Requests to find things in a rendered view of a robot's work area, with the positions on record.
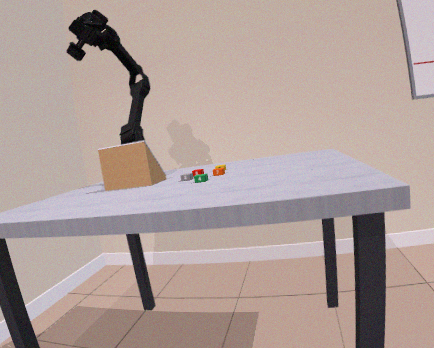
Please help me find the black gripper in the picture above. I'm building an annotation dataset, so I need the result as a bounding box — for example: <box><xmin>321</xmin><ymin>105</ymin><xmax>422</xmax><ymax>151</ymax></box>
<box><xmin>66</xmin><ymin>10</ymin><xmax>108</xmax><ymax>61</ymax></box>

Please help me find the red number block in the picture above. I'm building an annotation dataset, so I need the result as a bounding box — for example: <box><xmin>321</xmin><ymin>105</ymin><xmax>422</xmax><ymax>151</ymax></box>
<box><xmin>192</xmin><ymin>169</ymin><xmax>204</xmax><ymax>177</ymax></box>

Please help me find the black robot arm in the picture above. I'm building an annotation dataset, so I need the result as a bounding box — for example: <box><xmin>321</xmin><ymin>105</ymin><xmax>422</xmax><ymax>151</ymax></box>
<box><xmin>68</xmin><ymin>12</ymin><xmax>150</xmax><ymax>145</ymax></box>

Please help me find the green block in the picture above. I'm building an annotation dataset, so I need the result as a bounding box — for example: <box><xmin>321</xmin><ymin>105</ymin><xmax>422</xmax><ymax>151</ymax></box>
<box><xmin>194</xmin><ymin>174</ymin><xmax>208</xmax><ymax>183</ymax></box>

